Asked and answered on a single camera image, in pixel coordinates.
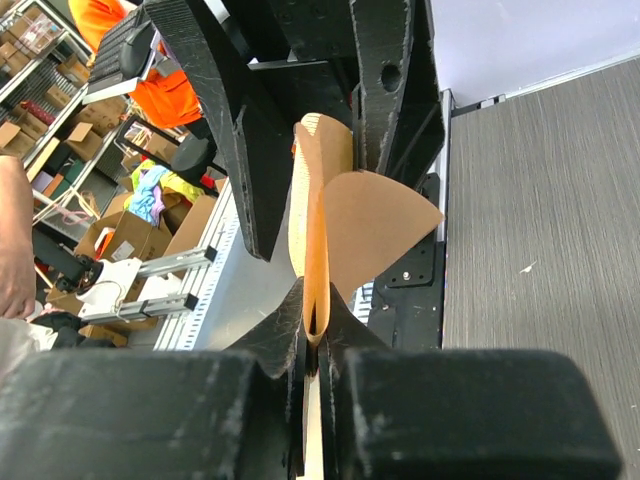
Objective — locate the aluminium frame rail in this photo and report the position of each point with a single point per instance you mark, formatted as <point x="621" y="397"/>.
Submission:
<point x="134" y="291"/>

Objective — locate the open cardboard box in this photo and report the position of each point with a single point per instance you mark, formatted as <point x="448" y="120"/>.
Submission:
<point x="121" y="235"/>

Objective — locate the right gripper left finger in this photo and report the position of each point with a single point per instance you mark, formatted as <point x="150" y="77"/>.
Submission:
<point x="132" y="414"/>

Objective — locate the colourful cloth pile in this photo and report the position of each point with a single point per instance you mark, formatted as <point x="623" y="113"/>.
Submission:
<point x="149" y="183"/>

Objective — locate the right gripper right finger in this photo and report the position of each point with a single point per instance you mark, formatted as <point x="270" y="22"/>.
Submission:
<point x="452" y="414"/>

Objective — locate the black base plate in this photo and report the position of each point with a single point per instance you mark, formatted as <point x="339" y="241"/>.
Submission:
<point x="407" y="299"/>

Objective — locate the brown paper coffee filter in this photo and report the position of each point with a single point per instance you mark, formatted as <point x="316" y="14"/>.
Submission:
<point x="346" y="226"/>

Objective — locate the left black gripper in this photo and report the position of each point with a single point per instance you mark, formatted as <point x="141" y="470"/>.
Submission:
<point x="304" y="60"/>

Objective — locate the bystander bare forearm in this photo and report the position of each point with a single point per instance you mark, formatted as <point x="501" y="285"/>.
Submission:
<point x="18" y="277"/>

